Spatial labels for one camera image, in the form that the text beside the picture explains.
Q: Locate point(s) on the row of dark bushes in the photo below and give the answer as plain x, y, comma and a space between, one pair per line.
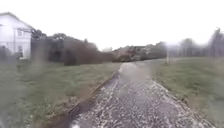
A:
73, 51

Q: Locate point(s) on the grey gravel path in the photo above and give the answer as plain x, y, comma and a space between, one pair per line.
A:
133, 100

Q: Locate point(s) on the row of distant trees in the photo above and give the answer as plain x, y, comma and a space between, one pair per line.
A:
173, 50

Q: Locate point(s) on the robot's own part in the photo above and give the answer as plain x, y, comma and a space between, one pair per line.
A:
75, 125

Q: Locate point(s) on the grass field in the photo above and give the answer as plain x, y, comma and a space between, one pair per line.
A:
193, 76
40, 86

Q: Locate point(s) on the white house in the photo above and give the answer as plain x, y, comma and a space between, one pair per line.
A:
13, 36

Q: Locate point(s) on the pale post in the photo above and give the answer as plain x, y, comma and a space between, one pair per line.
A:
167, 55

